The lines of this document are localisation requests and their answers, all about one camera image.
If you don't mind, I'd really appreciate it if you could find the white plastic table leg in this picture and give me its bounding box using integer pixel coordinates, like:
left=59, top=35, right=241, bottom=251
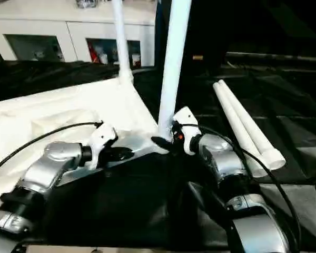
left=156, top=0, right=193, bottom=148
left=212, top=82, right=268, bottom=178
left=218, top=80, right=285, bottom=171
left=112, top=0, right=134, bottom=86

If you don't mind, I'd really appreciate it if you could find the white plastic table top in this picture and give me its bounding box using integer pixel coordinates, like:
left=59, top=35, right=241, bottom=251
left=0, top=72, right=173, bottom=211

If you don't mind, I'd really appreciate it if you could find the black work mat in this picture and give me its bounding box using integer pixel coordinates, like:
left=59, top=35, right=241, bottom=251
left=0, top=58, right=316, bottom=250

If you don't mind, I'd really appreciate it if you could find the red bottle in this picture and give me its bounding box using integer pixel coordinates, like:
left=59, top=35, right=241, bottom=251
left=87, top=43, right=98, bottom=63

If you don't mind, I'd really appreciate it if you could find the blue panel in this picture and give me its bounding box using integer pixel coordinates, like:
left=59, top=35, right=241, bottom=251
left=155, top=0, right=164, bottom=66

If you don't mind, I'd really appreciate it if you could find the black cabinet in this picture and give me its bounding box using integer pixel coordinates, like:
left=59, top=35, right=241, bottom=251
left=156, top=0, right=316, bottom=72

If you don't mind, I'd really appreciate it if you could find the white glass-door cabinet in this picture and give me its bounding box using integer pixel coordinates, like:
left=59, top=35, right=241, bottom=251
left=0, top=0, right=157, bottom=66

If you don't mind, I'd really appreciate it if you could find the clear glass ornament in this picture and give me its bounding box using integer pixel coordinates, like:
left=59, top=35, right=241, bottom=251
left=76, top=0, right=100, bottom=8

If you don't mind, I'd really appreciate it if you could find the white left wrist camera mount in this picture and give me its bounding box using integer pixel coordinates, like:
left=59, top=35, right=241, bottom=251
left=88, top=122, right=119, bottom=169

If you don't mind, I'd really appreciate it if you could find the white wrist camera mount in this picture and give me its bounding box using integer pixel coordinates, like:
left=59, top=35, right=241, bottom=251
left=172, top=106, right=201, bottom=156
left=88, top=122, right=119, bottom=169

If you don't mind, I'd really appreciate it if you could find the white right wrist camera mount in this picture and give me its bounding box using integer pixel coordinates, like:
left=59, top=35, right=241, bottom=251
left=172, top=106, right=201, bottom=156

